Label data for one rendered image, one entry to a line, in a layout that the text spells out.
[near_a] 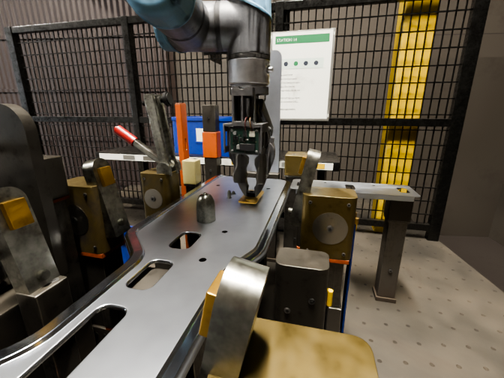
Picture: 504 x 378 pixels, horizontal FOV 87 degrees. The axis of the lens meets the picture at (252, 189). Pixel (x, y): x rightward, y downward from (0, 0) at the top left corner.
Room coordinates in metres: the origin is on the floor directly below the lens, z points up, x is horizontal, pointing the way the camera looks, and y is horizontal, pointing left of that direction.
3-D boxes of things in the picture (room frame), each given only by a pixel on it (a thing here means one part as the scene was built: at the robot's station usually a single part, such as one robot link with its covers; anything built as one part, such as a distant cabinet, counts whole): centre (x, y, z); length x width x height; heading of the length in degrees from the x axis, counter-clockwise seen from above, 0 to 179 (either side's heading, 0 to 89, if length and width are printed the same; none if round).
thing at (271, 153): (0.53, -0.02, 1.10); 0.05 x 0.02 x 0.09; 76
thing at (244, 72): (0.52, 0.00, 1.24); 0.08 x 0.08 x 0.05
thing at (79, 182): (0.43, 0.29, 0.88); 0.11 x 0.07 x 0.37; 76
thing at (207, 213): (0.43, 0.08, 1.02); 0.03 x 0.03 x 0.07
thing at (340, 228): (0.45, -0.15, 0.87); 0.12 x 0.07 x 0.35; 76
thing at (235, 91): (0.51, 0.01, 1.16); 0.09 x 0.08 x 0.12; 166
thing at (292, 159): (0.79, -0.14, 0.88); 0.08 x 0.08 x 0.36; 76
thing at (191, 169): (0.66, 0.15, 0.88); 0.04 x 0.04 x 0.37; 76
